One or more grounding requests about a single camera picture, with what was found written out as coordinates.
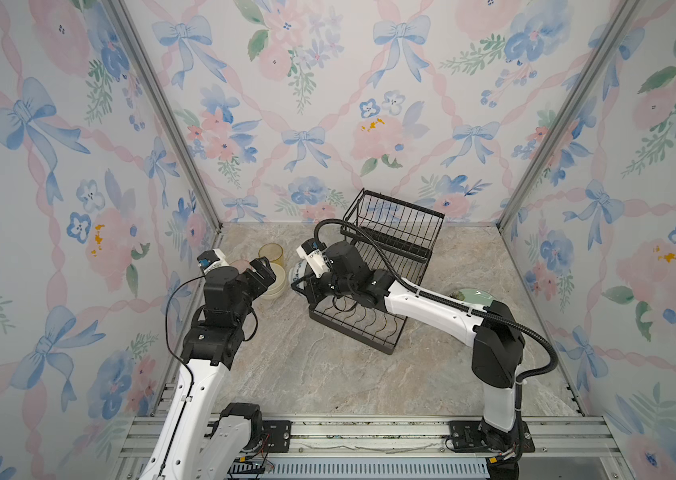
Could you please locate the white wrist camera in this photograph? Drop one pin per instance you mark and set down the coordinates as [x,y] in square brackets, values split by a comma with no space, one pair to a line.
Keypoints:
[312,251]
[210,260]

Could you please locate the green plate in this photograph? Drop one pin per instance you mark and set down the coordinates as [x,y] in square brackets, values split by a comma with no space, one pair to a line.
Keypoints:
[478,298]

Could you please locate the aluminium corner post left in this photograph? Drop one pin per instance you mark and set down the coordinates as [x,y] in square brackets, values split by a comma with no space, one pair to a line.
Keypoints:
[123,24]

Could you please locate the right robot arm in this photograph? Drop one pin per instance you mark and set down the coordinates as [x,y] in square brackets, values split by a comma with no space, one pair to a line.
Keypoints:
[505,353]

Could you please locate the yellow glass cup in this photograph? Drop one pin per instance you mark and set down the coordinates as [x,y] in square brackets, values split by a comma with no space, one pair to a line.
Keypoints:
[274,252]

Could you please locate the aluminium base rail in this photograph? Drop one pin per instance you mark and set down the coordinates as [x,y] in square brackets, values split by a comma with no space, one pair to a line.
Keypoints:
[389,447]

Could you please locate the aluminium corner post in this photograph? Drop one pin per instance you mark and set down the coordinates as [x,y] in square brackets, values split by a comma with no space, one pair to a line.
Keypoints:
[612,36]
[123,24]

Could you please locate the black wire dish rack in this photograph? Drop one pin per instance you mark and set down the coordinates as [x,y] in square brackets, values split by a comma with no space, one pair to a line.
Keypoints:
[383,238]

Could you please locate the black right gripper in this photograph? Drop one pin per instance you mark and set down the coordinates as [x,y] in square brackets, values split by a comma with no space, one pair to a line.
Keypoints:
[310,291]

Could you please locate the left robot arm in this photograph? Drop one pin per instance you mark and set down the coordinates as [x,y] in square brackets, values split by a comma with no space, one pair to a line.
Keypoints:
[189,445]

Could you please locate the blue floral bowl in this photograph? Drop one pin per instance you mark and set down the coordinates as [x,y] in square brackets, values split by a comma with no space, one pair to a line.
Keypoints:
[297,273]

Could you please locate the pink glass cup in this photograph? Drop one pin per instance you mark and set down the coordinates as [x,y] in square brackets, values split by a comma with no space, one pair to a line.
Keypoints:
[241,265]

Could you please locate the aluminium corner post right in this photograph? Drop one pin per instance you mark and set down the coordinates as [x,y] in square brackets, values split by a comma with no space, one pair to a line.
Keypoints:
[612,36]

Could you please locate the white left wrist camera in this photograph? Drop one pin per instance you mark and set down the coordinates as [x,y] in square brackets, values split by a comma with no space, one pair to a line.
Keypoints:
[210,260]

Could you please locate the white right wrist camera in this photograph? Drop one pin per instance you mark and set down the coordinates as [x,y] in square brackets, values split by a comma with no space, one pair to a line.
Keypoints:
[312,251]

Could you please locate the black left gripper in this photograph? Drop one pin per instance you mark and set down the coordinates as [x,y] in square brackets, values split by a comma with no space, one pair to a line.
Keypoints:
[264,273]

